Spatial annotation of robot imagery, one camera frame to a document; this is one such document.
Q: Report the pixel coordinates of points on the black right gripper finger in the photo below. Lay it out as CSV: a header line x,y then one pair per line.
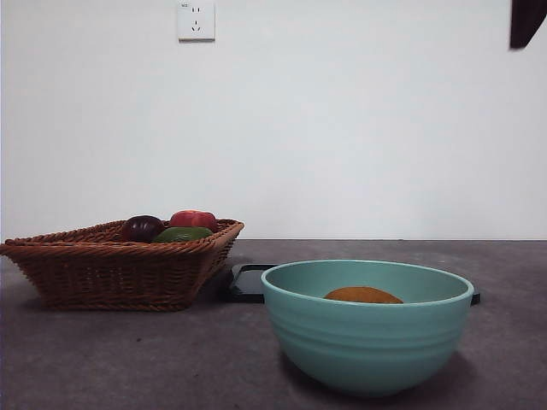
x,y
525,21

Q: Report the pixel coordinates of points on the teal ribbed bowl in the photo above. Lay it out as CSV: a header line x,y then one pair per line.
x,y
367,341

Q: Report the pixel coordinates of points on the red apple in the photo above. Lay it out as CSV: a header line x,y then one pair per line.
x,y
194,218

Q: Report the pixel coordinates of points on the dark rectangular tray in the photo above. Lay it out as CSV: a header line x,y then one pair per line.
x,y
244,286

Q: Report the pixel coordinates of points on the green lime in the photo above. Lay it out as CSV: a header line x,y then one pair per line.
x,y
181,235

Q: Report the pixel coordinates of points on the dark purple plum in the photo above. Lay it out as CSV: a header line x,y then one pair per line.
x,y
141,228

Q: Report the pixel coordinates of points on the brown wicker basket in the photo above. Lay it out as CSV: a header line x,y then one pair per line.
x,y
111,277

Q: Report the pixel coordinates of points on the white wall socket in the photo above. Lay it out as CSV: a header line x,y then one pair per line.
x,y
196,21

